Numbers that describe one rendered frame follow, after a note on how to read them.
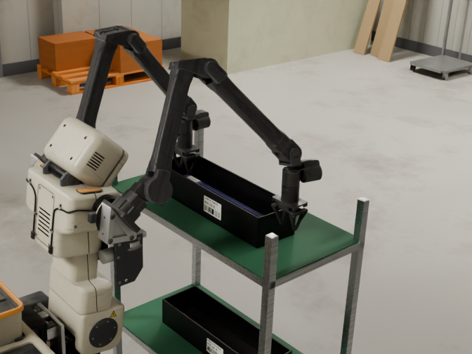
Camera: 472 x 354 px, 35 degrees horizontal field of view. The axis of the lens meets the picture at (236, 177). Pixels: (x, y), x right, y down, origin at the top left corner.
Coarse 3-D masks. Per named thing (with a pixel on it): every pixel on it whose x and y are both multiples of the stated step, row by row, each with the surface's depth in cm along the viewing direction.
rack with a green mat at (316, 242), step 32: (192, 224) 263; (320, 224) 267; (192, 256) 335; (224, 256) 244; (256, 256) 244; (288, 256) 245; (320, 256) 246; (352, 256) 260; (352, 288) 264; (128, 320) 312; (160, 320) 313; (352, 320) 269; (160, 352) 294; (192, 352) 295
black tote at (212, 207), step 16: (192, 160) 294; (208, 160) 287; (176, 176) 276; (208, 176) 289; (224, 176) 281; (240, 176) 274; (176, 192) 278; (192, 192) 270; (208, 192) 263; (224, 192) 284; (240, 192) 276; (256, 192) 269; (272, 192) 263; (192, 208) 272; (208, 208) 265; (224, 208) 257; (240, 208) 250; (256, 208) 271; (272, 208) 264; (224, 224) 259; (240, 224) 252; (256, 224) 246; (272, 224) 250; (288, 224) 255; (256, 240) 248
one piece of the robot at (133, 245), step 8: (144, 232) 237; (136, 240) 235; (112, 248) 233; (120, 248) 231; (128, 248) 233; (136, 248) 235; (104, 256) 230; (112, 256) 232; (120, 256) 233; (128, 256) 235; (136, 256) 237; (120, 264) 234; (128, 264) 236; (136, 264) 238; (120, 272) 235; (128, 272) 237; (136, 272) 239; (120, 280) 236; (128, 280) 238
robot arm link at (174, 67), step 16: (176, 64) 217; (192, 64) 218; (176, 80) 217; (176, 96) 218; (176, 112) 218; (160, 128) 218; (176, 128) 219; (160, 144) 217; (160, 160) 217; (144, 176) 222; (160, 176) 215; (144, 192) 216; (160, 192) 216
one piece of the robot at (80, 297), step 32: (32, 192) 230; (64, 192) 216; (96, 192) 219; (64, 224) 217; (64, 256) 225; (96, 256) 235; (64, 288) 239; (96, 288) 234; (64, 320) 243; (96, 320) 238; (96, 352) 242
